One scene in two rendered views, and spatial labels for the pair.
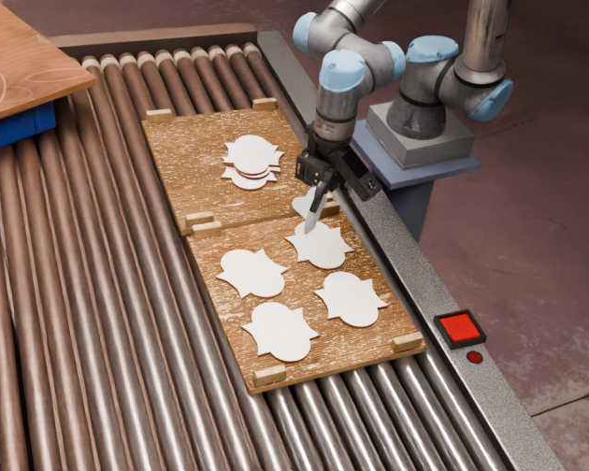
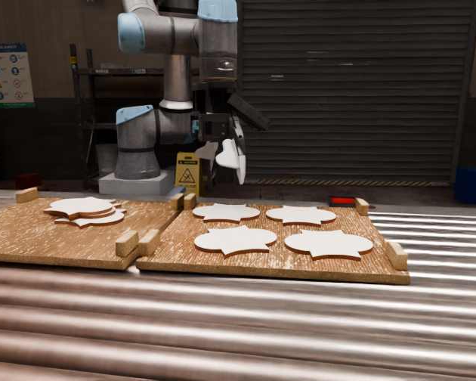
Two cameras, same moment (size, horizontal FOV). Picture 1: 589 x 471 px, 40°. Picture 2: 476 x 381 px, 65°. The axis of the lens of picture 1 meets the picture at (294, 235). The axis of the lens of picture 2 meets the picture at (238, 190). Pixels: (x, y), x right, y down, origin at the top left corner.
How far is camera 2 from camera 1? 1.33 m
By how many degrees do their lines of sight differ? 57
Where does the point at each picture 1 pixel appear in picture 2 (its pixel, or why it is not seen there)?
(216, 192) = (94, 234)
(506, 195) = not seen: hidden behind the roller
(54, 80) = not seen: outside the picture
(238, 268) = (224, 242)
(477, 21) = (180, 60)
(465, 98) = (182, 125)
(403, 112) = (137, 162)
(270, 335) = (332, 246)
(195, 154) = (20, 232)
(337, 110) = (234, 43)
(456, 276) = not seen: hidden behind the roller
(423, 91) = (146, 138)
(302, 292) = (278, 229)
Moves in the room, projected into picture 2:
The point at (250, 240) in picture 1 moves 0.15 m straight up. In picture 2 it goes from (186, 234) to (183, 154)
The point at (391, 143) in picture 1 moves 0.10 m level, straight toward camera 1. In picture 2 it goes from (138, 189) to (158, 193)
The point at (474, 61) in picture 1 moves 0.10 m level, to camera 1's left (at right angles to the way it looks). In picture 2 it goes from (181, 93) to (159, 92)
